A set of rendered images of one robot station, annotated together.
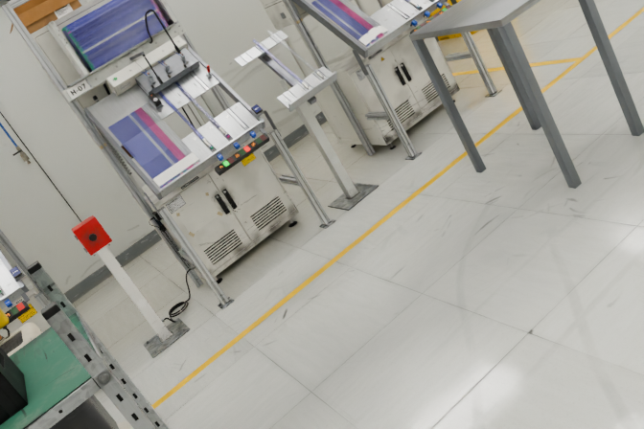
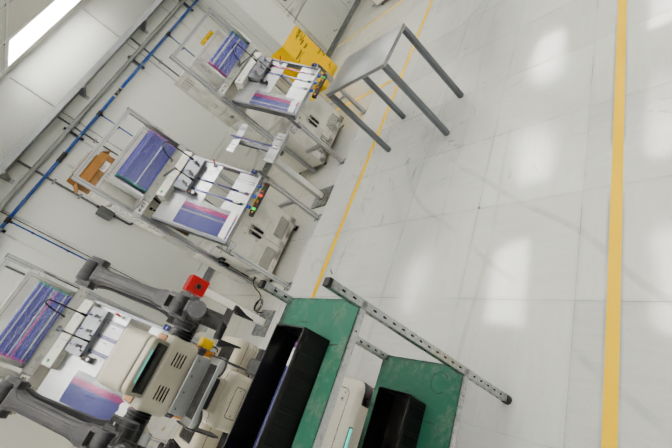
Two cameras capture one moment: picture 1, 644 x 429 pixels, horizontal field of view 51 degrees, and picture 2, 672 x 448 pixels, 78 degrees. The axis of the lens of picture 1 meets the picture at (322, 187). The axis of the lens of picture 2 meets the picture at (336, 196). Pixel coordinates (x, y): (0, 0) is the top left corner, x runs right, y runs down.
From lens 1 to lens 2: 0.65 m
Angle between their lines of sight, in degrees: 13
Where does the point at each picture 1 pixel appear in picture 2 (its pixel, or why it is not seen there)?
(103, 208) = (168, 277)
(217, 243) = (262, 258)
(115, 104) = (168, 206)
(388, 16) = (295, 92)
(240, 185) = (259, 219)
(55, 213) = not seen: hidden behind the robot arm
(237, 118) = (245, 181)
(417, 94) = (325, 129)
